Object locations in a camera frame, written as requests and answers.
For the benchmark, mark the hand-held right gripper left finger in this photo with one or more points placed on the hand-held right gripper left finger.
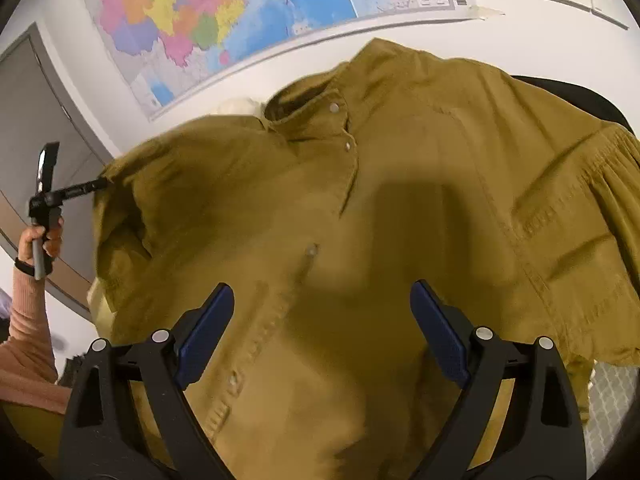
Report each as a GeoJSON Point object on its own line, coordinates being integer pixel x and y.
{"type": "Point", "coordinates": [207, 332]}

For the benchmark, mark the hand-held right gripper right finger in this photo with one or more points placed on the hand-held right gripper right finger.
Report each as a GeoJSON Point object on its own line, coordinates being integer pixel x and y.
{"type": "Point", "coordinates": [440, 332]}

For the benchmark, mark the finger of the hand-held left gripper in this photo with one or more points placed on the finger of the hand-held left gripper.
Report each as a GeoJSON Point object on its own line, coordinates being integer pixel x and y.
{"type": "Point", "coordinates": [80, 190]}

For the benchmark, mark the mustard yellow button shirt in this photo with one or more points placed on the mustard yellow button shirt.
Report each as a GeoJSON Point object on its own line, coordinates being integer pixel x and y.
{"type": "Point", "coordinates": [350, 210]}

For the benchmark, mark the person's left hand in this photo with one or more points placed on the person's left hand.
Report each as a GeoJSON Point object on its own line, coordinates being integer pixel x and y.
{"type": "Point", "coordinates": [27, 242]}

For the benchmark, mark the grey door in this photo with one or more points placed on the grey door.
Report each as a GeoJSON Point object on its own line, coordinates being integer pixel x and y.
{"type": "Point", "coordinates": [35, 125]}

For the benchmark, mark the black wristband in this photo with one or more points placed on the black wristband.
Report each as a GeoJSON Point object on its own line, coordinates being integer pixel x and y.
{"type": "Point", "coordinates": [22, 266]}

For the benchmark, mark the cream fluffy cloth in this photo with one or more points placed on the cream fluffy cloth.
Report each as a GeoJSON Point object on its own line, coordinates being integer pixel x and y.
{"type": "Point", "coordinates": [240, 107]}

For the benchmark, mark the grey patterned bed sheet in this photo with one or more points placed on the grey patterned bed sheet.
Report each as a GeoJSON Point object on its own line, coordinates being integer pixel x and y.
{"type": "Point", "coordinates": [607, 410]}

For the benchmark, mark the black garment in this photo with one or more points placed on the black garment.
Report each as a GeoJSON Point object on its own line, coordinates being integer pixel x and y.
{"type": "Point", "coordinates": [585, 97]}

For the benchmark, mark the masking tape strip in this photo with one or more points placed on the masking tape strip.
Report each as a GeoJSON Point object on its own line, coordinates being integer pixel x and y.
{"type": "Point", "coordinates": [485, 11]}

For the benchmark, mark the colourful wall map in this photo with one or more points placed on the colourful wall map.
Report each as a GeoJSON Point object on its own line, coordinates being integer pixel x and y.
{"type": "Point", "coordinates": [225, 10]}

